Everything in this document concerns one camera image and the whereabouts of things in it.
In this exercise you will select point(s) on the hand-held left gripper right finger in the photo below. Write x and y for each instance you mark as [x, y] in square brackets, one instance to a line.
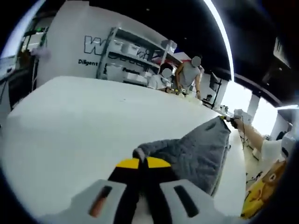
[163, 193]

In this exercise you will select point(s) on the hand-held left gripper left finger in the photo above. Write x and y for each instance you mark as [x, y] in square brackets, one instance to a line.
[121, 193]

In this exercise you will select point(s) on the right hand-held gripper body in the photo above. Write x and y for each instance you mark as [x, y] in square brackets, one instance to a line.
[238, 114]

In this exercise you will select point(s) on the grey towel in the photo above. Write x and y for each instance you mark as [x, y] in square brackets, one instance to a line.
[194, 151]

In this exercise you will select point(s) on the white shirt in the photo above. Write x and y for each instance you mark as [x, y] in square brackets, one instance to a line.
[271, 149]

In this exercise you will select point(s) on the white worn device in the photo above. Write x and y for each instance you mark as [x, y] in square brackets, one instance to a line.
[287, 144]

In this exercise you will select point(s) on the ceiling vent panel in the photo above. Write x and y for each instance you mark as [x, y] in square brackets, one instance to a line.
[281, 51]

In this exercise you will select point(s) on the long ceiling light strip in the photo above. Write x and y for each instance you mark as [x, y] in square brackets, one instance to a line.
[223, 25]

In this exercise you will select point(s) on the row of white storage bins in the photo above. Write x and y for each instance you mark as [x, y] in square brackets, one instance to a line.
[132, 47]

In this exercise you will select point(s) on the metal shelf rack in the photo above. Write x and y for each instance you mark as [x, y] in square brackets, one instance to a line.
[106, 53]

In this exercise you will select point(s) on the red blue wall banner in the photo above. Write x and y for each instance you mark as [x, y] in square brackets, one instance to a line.
[181, 56]

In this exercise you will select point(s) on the black frame side desk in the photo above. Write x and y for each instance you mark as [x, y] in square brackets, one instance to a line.
[22, 88]

